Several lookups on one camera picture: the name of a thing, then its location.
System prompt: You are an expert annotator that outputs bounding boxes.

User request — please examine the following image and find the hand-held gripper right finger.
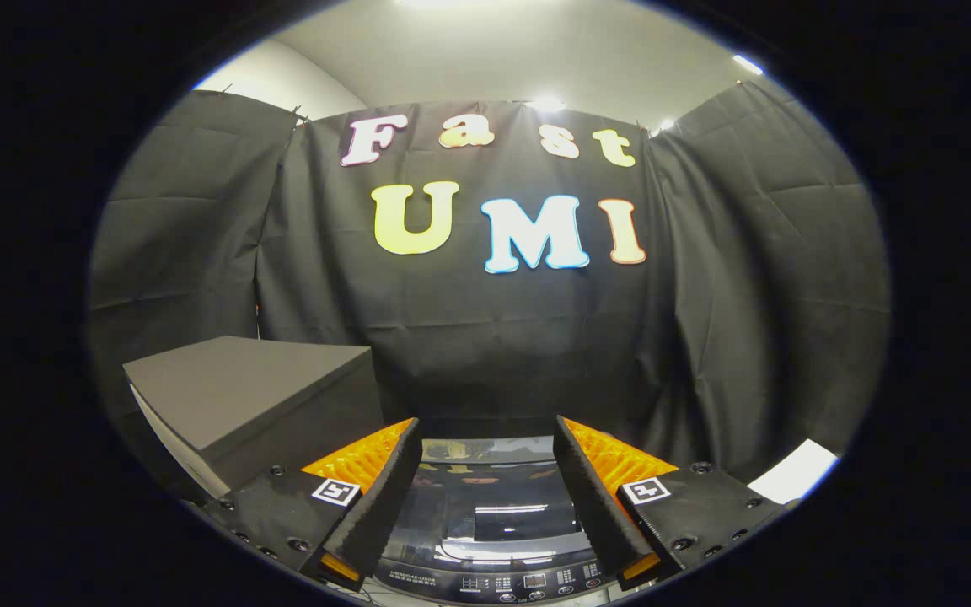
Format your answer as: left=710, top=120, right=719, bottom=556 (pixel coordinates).
left=553, top=415, right=790, bottom=591

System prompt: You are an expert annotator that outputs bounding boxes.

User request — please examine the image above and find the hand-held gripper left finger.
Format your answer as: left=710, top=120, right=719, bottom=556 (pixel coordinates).
left=203, top=417, right=421, bottom=591

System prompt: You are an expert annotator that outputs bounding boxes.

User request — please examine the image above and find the grey top-load washing machine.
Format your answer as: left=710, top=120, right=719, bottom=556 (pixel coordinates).
left=372, top=436, right=621, bottom=604

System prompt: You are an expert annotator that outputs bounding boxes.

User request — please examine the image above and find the grey cabinet with black top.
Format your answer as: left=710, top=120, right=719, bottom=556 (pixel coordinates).
left=121, top=336, right=385, bottom=500

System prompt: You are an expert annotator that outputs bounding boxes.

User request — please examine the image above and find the white flat panel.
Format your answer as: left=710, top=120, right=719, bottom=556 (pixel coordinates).
left=747, top=438, right=840, bottom=505

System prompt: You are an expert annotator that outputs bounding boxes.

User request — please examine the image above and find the black backdrop cloth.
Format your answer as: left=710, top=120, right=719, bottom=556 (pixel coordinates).
left=88, top=80, right=891, bottom=486

